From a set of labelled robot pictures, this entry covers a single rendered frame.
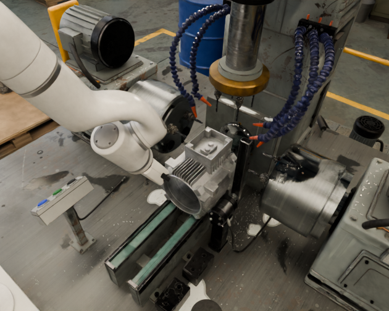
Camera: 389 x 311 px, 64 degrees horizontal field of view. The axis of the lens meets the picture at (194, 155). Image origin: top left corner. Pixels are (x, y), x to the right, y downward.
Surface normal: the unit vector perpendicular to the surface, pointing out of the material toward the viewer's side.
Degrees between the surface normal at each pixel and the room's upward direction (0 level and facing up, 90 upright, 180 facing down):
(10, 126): 0
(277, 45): 90
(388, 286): 90
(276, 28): 90
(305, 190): 43
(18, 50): 81
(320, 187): 28
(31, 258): 0
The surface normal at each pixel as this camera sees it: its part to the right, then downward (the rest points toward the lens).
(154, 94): -0.11, -0.56
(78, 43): 0.80, 0.44
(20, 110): 0.03, -0.70
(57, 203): 0.65, -0.08
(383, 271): -0.60, 0.56
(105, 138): -0.28, -0.33
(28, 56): 0.84, 0.24
